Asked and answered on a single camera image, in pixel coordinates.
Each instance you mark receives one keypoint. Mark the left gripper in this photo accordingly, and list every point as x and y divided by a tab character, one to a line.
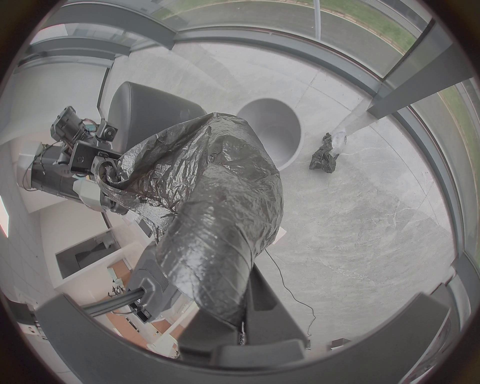
84	157

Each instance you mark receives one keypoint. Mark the clear plastic wrapper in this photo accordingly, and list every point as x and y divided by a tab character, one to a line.
339	140

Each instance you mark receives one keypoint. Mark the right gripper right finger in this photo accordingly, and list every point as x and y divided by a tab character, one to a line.
268	326

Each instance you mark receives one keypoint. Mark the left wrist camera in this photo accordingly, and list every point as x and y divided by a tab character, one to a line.
107	131

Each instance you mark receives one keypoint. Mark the crumpled black plastic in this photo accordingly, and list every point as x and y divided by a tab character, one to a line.
322	159

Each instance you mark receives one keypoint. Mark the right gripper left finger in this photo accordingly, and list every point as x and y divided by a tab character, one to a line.
210	332

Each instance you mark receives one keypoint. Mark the black plastic bag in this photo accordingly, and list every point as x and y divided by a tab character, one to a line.
210	180

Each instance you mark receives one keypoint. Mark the dark grey round chair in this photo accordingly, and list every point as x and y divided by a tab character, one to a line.
150	108

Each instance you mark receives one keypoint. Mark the grey trash bin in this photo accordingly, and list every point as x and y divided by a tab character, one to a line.
270	127

